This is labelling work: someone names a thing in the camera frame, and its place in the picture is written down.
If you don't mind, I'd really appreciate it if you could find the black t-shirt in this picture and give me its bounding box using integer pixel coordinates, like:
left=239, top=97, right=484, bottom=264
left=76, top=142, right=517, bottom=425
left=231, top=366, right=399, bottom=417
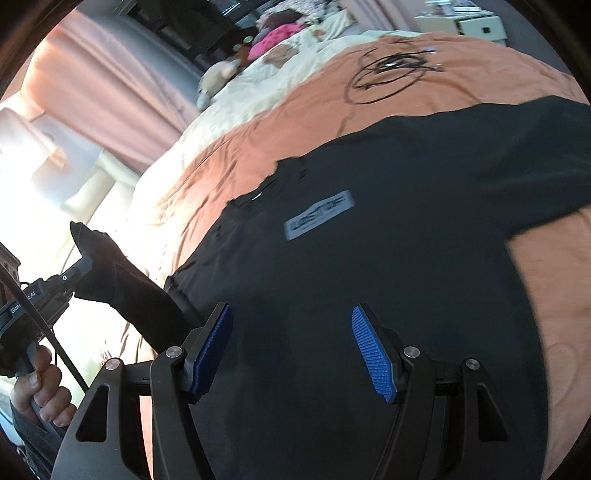
left=71, top=96, right=590, bottom=479

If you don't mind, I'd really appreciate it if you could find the person's left hand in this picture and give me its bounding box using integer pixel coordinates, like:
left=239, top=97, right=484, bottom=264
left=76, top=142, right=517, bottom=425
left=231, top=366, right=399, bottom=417
left=10, top=346, right=77, bottom=428

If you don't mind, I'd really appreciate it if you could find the cream headboard cushion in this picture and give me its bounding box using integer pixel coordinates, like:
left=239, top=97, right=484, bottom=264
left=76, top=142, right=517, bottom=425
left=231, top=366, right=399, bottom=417
left=61, top=149, right=140, bottom=224

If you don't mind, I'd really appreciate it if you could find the pink curtain left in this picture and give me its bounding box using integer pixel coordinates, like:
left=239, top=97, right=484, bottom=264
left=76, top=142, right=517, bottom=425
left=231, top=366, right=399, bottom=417
left=20, top=9, right=200, bottom=174

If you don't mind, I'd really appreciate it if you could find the pink curtain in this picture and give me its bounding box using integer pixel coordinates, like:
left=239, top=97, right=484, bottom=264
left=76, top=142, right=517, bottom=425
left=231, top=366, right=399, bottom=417
left=341, top=0, right=427, bottom=31
left=20, top=9, right=200, bottom=174

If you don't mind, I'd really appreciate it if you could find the beige plush toy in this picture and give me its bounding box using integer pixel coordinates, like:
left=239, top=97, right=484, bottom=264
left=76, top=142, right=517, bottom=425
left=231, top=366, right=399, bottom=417
left=197, top=59, right=240, bottom=112

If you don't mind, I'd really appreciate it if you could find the cream quilt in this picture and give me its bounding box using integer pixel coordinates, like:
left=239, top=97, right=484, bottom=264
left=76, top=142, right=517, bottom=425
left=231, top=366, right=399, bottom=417
left=134, top=10, right=417, bottom=203

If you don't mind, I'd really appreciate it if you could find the pink garment on bed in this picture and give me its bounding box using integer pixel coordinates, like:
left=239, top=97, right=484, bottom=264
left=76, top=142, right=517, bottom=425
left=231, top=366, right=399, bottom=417
left=247, top=23, right=304, bottom=61

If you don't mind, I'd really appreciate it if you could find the orange-brown blanket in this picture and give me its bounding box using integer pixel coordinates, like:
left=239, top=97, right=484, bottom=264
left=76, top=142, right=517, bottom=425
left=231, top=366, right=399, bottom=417
left=121, top=33, right=590, bottom=475

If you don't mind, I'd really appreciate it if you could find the cream bedside cabinet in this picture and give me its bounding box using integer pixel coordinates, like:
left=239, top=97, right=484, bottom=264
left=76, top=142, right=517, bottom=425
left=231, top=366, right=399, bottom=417
left=415, top=1, right=507, bottom=46

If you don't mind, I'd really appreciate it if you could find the pink curtain right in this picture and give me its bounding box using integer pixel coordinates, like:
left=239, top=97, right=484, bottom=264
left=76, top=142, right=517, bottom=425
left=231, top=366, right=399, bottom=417
left=341, top=0, right=427, bottom=31

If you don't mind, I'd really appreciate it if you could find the black cable near camera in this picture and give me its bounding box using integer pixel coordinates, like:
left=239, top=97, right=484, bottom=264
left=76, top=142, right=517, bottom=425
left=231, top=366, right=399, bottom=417
left=0, top=264, right=90, bottom=395

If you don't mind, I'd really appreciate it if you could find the coiled black cable on bed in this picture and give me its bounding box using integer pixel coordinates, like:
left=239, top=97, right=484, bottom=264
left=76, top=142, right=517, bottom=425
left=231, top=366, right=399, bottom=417
left=344, top=43, right=445, bottom=106

